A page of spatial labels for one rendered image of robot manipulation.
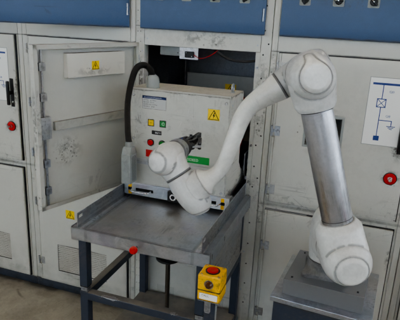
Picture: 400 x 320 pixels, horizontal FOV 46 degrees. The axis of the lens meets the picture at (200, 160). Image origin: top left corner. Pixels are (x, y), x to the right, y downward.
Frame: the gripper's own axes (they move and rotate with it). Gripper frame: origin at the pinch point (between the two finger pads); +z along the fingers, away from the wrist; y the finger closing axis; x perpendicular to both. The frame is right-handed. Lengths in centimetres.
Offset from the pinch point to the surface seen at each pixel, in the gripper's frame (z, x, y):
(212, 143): 13.4, -5.4, 2.9
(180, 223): -5.3, -38.3, -4.1
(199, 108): 13.4, 9.9, -3.9
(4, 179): 38, -52, -138
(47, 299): 27, -123, -103
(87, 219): -21, -37, -42
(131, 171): 3.2, -21.2, -32.7
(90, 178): 11, -31, -59
